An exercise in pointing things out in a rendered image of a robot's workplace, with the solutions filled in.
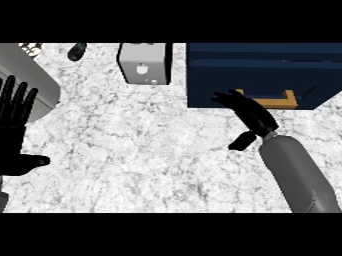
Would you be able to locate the small dark oval object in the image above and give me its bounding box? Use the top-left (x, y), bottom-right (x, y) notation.
top-left (66, 43), bottom-right (88, 62)

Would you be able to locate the large grey appliance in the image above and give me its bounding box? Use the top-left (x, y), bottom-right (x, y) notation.
top-left (0, 43), bottom-right (61, 123)

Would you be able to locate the dark blue drawer cabinet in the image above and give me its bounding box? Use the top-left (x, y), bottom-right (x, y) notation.
top-left (185, 43), bottom-right (342, 110)

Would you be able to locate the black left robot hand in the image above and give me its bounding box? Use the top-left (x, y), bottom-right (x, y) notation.
top-left (0, 75), bottom-right (51, 179)

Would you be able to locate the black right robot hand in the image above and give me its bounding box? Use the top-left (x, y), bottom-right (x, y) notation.
top-left (209, 88), bottom-right (280, 152)

